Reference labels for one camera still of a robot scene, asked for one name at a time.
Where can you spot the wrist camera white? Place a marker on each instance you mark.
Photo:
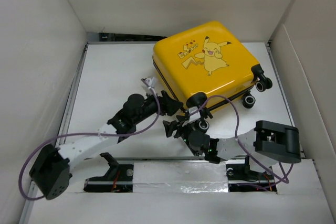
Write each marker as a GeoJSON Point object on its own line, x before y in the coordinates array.
{"type": "Point", "coordinates": [193, 115]}
{"type": "Point", "coordinates": [149, 83]}

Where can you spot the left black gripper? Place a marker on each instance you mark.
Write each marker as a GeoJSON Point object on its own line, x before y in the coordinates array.
{"type": "Point", "coordinates": [168, 106]}

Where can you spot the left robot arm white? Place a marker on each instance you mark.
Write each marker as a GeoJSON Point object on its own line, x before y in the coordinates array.
{"type": "Point", "coordinates": [52, 168]}

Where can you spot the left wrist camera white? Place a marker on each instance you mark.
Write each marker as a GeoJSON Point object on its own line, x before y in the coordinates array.
{"type": "Point", "coordinates": [149, 83]}

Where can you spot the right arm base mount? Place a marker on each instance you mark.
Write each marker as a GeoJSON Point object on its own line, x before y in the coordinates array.
{"type": "Point", "coordinates": [242, 179]}

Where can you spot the aluminium front rail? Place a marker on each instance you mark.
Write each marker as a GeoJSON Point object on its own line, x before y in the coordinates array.
{"type": "Point", "coordinates": [183, 174]}

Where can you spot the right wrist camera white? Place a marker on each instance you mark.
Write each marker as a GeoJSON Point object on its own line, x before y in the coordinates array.
{"type": "Point", "coordinates": [193, 115]}

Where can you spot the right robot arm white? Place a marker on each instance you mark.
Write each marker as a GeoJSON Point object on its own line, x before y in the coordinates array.
{"type": "Point", "coordinates": [268, 143]}

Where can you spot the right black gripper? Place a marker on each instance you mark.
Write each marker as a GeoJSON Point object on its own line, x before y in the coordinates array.
{"type": "Point", "coordinates": [170, 126]}

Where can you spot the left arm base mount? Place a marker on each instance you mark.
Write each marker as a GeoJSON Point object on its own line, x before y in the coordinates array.
{"type": "Point", "coordinates": [117, 179]}

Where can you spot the yellow Pikachu suitcase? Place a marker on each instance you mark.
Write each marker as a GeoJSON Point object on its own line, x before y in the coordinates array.
{"type": "Point", "coordinates": [206, 65]}

